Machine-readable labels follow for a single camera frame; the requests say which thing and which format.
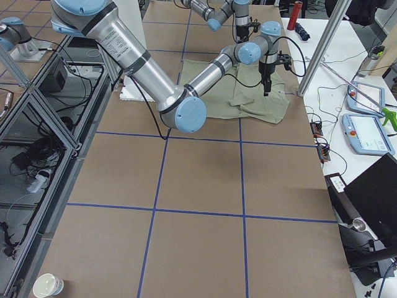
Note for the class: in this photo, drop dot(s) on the green handled reacher grabber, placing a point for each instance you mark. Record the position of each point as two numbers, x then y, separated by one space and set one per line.
382 111

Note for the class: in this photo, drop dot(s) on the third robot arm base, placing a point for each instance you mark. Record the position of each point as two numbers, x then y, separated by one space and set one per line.
16 39

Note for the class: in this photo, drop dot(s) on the teach pendant near post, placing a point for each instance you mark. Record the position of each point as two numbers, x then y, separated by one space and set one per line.
365 98

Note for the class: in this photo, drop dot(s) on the white paper cup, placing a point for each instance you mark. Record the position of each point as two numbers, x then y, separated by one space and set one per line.
47 285

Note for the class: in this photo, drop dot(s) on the green long sleeve shirt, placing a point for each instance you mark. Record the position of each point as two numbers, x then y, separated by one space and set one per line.
237 96

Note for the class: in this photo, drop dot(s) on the black laptop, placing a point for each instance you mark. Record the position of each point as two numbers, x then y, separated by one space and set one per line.
366 208

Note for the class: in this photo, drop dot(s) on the black power box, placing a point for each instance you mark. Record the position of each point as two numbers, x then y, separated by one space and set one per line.
55 80

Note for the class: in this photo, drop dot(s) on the red cylindrical bottle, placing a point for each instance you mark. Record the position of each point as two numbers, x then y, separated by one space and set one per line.
294 15

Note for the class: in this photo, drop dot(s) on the folded dark blue umbrella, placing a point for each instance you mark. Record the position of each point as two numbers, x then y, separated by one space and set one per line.
303 34

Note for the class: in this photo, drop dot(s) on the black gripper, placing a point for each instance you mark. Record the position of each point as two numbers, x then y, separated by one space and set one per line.
265 69
240 33

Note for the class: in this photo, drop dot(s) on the white camera mast pedestal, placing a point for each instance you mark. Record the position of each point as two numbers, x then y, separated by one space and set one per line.
130 17

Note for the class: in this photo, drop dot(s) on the teach pendant far side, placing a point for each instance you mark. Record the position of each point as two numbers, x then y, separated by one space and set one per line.
366 135

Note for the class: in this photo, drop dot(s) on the aluminium frame post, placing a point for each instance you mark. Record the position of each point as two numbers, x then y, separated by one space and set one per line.
336 17

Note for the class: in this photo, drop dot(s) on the orange terminal board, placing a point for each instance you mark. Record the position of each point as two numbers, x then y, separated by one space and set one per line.
323 152
316 129

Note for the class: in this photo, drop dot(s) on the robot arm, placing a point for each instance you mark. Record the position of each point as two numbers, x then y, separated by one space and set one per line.
215 18
179 107

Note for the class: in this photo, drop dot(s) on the grey metal water bottle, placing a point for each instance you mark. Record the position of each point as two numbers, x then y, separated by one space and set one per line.
371 61

